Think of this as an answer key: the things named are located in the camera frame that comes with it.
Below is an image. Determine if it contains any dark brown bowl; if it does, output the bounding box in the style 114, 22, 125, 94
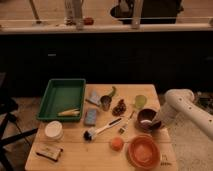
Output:
137, 108, 161, 132

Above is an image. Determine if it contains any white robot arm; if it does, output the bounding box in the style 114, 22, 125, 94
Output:
152, 89, 213, 141

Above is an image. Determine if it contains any green plastic tray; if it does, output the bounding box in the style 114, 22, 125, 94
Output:
37, 79, 86, 122

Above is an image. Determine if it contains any light green plastic cup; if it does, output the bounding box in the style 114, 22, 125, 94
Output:
135, 95, 147, 110

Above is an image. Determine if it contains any orange plastic bowl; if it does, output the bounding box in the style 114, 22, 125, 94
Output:
127, 135, 160, 170

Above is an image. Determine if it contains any dark grape bunch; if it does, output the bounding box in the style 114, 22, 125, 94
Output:
112, 99, 126, 116

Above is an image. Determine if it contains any small paint brush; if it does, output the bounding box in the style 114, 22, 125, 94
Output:
118, 111, 135, 134

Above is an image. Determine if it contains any small orange fruit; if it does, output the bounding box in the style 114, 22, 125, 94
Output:
110, 137, 124, 151

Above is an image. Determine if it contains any green chili pepper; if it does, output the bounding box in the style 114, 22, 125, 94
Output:
108, 86, 117, 98

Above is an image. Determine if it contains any small metal cup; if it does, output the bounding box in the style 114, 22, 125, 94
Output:
100, 95, 112, 111

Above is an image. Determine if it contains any grey blue cloth block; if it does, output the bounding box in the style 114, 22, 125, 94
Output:
86, 91, 100, 106

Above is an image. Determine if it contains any blue sponge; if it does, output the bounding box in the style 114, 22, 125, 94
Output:
84, 109, 97, 126

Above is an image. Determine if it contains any yellow corn cob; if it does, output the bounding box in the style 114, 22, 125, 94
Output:
58, 109, 80, 116

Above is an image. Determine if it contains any white lidded jar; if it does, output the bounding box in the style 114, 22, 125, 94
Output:
44, 121, 63, 140

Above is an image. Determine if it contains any red object on shelf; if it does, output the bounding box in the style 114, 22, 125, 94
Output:
83, 17, 94, 25

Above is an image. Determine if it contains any black chair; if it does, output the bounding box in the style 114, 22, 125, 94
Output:
0, 71, 39, 171

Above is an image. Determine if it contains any white handled dish brush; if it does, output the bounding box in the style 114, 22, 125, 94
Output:
83, 118, 121, 141

